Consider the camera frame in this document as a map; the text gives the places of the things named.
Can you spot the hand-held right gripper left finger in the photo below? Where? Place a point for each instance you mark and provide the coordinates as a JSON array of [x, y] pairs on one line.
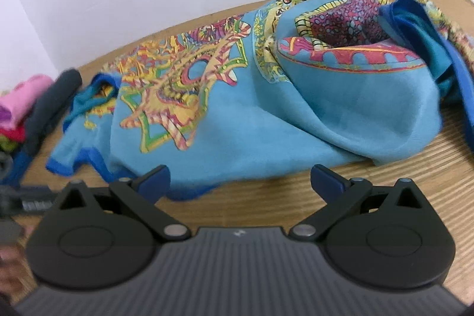
[[155, 179]]

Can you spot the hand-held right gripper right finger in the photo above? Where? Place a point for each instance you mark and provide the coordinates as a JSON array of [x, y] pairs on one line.
[[326, 183]]

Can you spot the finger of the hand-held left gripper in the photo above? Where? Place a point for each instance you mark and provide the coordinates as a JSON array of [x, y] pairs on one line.
[[37, 195]]

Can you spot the blue patterned scarf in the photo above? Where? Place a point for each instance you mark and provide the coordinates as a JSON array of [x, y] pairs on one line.
[[240, 127]]

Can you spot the person's left hand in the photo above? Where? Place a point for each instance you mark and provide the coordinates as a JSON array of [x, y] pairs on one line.
[[14, 271]]

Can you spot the blue cloth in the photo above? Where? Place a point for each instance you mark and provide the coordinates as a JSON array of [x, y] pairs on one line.
[[20, 164]]

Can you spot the light grey cloth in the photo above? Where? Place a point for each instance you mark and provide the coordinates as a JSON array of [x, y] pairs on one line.
[[5, 164]]

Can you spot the green cloth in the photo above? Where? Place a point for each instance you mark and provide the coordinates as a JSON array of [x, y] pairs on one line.
[[7, 145]]

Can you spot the red folded cloth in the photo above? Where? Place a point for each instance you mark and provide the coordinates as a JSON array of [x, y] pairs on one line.
[[13, 134]]

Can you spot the purple folded cloth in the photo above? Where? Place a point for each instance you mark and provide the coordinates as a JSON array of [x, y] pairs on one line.
[[4, 114]]

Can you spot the dark grey folded cloth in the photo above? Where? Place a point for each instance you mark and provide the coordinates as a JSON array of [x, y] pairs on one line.
[[50, 105]]

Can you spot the pink folded cloth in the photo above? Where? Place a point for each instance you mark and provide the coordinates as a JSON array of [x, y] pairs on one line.
[[26, 97]]

